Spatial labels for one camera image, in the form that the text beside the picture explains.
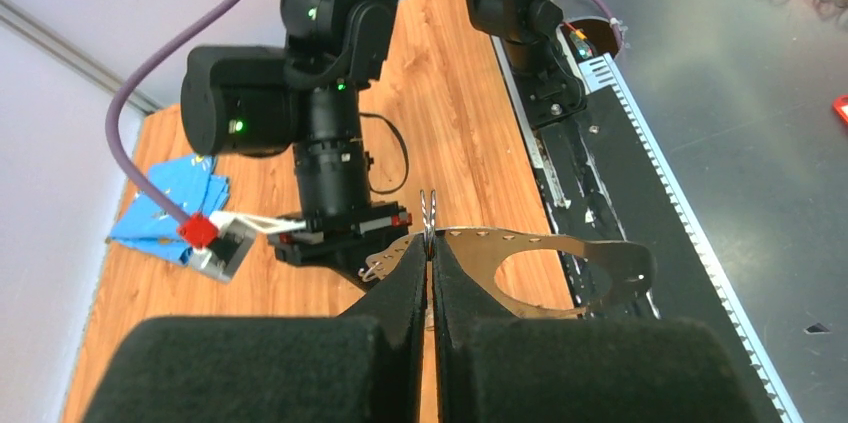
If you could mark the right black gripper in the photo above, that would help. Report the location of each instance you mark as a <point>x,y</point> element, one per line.
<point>342,243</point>

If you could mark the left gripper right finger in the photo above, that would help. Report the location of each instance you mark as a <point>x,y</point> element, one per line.
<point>503,360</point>

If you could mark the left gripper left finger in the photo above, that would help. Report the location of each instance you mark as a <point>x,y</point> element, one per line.
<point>363,365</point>

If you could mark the metal split keyring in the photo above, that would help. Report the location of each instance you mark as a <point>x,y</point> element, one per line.
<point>428,208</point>

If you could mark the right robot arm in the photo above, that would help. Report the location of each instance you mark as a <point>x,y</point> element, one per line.
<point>259,102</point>

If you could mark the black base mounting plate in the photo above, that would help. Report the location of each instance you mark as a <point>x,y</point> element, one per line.
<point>597,182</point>

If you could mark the white slotted cable duct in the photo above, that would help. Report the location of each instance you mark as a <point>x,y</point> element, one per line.
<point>602,72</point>

